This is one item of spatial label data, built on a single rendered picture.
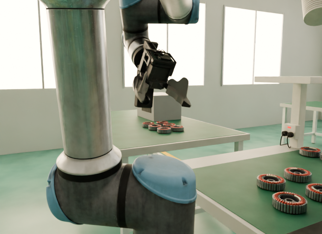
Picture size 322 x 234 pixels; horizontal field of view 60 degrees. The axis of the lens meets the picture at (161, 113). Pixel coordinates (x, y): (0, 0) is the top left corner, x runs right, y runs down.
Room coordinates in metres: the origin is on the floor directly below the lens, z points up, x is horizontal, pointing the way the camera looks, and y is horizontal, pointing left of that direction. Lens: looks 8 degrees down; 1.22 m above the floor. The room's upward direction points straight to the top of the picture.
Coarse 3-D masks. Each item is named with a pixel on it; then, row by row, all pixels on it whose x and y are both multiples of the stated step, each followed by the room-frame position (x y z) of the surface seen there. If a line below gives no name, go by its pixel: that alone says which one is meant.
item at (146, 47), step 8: (144, 48) 0.75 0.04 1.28; (152, 48) 0.74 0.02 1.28; (136, 56) 0.76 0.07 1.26; (144, 56) 0.69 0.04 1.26; (152, 56) 0.68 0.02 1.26; (160, 56) 0.69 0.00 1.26; (168, 56) 0.71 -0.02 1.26; (136, 64) 0.77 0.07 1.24; (144, 64) 0.70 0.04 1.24; (152, 64) 0.67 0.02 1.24; (160, 64) 0.67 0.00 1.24; (168, 64) 0.68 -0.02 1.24; (144, 72) 0.71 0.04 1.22; (152, 72) 0.68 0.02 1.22; (160, 72) 0.69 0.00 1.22; (168, 72) 0.70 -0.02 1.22; (152, 80) 0.69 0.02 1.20; (160, 80) 0.70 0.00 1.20; (152, 88) 0.70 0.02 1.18; (160, 88) 0.70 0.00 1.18
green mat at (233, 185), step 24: (216, 168) 1.35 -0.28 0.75; (240, 168) 1.35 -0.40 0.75; (264, 168) 1.35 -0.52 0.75; (312, 168) 1.35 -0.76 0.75; (216, 192) 1.06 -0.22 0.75; (240, 192) 1.06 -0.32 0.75; (264, 192) 1.06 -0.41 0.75; (240, 216) 0.87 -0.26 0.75; (264, 216) 0.87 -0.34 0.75; (288, 216) 0.87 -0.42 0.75; (312, 216) 0.87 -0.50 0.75
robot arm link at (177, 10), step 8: (160, 0) 0.63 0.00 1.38; (168, 0) 0.58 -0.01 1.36; (176, 0) 0.58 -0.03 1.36; (184, 0) 0.61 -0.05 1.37; (192, 0) 0.75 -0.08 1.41; (160, 8) 0.76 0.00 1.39; (168, 8) 0.65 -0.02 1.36; (176, 8) 0.64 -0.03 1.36; (184, 8) 0.66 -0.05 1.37; (192, 8) 0.75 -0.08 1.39; (160, 16) 0.77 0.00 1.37; (168, 16) 0.75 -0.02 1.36; (176, 16) 0.71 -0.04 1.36; (184, 16) 0.73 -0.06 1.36; (192, 16) 0.76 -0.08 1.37
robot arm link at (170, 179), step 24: (144, 168) 0.46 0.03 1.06; (168, 168) 0.48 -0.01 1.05; (120, 192) 0.45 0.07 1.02; (144, 192) 0.44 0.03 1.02; (168, 192) 0.43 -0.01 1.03; (192, 192) 0.46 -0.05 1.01; (120, 216) 0.45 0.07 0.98; (144, 216) 0.44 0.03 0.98; (168, 216) 0.44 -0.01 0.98; (192, 216) 0.47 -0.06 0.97
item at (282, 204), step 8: (280, 192) 0.98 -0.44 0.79; (288, 192) 0.97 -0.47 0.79; (272, 200) 0.95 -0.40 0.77; (280, 200) 0.91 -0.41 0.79; (288, 200) 0.94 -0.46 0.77; (296, 200) 0.94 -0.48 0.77; (304, 200) 0.91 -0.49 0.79; (280, 208) 0.90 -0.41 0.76; (288, 208) 0.88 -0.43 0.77; (296, 208) 0.88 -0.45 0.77; (304, 208) 0.89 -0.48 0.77
